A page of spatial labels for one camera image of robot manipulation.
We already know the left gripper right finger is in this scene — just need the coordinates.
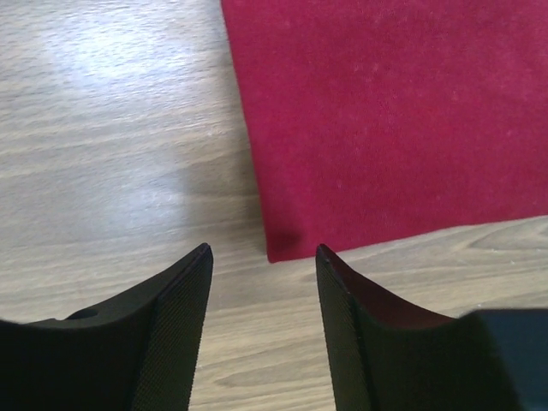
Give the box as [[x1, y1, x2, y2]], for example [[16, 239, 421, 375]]
[[316, 246, 547, 410]]

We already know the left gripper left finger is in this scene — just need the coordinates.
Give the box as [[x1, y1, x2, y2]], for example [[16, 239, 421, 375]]
[[1, 244, 213, 410]]

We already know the red t shirt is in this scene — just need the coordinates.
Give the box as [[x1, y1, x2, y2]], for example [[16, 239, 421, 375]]
[[222, 1, 547, 262]]

